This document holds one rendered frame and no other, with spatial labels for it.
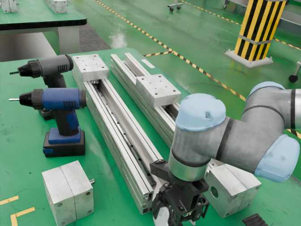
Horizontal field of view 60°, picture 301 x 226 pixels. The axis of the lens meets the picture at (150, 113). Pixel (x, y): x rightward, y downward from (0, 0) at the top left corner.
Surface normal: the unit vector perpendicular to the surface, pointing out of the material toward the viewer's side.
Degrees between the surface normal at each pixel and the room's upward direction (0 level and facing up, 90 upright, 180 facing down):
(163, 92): 0
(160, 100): 90
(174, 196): 0
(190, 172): 90
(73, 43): 90
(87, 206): 90
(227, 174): 0
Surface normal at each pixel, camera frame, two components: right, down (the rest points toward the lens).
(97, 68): 0.10, -0.82
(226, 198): -0.90, 0.18
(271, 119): 0.28, -0.68
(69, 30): 0.50, 0.54
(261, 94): -0.34, -0.84
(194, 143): -0.43, 0.48
